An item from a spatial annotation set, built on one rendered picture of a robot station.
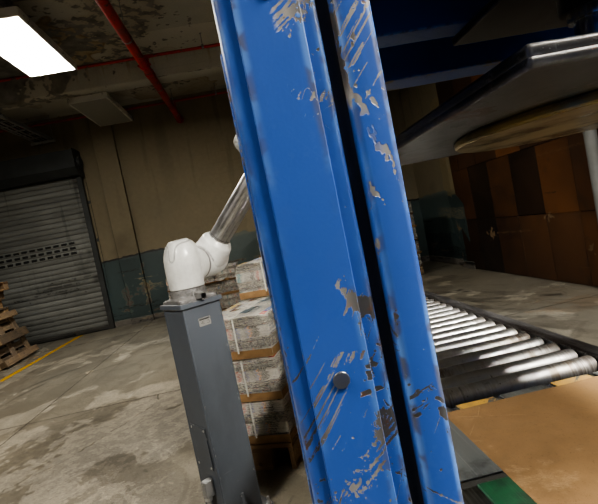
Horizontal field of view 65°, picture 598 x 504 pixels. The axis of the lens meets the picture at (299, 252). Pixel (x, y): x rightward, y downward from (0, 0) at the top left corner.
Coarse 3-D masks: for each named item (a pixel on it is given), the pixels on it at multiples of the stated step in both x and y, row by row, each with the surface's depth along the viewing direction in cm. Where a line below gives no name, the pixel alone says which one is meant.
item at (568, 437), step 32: (576, 384) 95; (448, 416) 92; (480, 416) 89; (512, 416) 87; (544, 416) 85; (576, 416) 82; (480, 448) 78; (512, 448) 76; (544, 448) 75; (576, 448) 73; (544, 480) 67; (576, 480) 65
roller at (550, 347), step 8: (544, 344) 121; (552, 344) 120; (512, 352) 120; (520, 352) 120; (528, 352) 119; (536, 352) 119; (544, 352) 119; (480, 360) 119; (488, 360) 119; (496, 360) 118; (504, 360) 118; (512, 360) 118; (448, 368) 118; (456, 368) 118; (464, 368) 118; (472, 368) 117; (480, 368) 117; (440, 376) 117; (448, 376) 117
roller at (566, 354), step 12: (528, 360) 113; (540, 360) 112; (552, 360) 112; (564, 360) 112; (468, 372) 113; (480, 372) 112; (492, 372) 111; (504, 372) 111; (444, 384) 110; (456, 384) 110
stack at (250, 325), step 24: (240, 312) 256; (264, 312) 242; (240, 336) 244; (264, 336) 239; (240, 360) 247; (264, 360) 241; (240, 384) 246; (264, 384) 242; (264, 408) 244; (288, 408) 247; (264, 432) 246; (288, 432) 242; (264, 456) 246
